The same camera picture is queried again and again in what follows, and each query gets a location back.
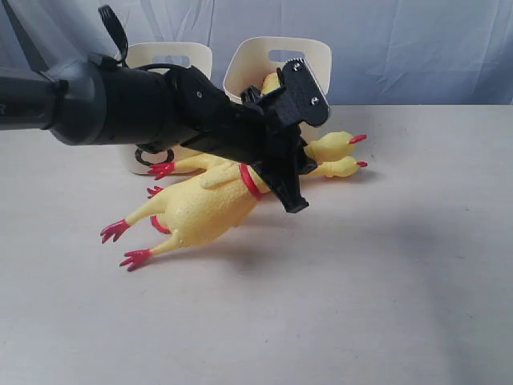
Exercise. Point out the yellow rubber chicken front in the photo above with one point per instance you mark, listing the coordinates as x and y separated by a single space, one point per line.
195 211

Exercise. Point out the yellow rubber chicken rear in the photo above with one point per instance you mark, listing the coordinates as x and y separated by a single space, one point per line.
344 167

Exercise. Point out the cream bin marked O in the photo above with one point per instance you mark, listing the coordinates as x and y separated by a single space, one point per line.
198 55

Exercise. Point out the yellow rubber chicken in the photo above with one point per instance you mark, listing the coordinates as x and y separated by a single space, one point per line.
344 167
195 211

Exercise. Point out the cream bin marked X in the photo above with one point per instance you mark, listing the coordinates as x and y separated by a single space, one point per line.
257 57

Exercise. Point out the headless yellow rubber chicken body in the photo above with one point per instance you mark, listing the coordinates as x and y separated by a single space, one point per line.
270 83

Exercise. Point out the blue backdrop cloth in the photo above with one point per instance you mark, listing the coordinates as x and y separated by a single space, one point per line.
384 52

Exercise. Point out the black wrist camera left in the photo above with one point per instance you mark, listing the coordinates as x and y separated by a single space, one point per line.
299 98

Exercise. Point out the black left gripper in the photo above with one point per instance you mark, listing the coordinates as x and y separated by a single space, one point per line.
199 116

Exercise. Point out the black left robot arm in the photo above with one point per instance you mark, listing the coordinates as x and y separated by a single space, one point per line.
158 106

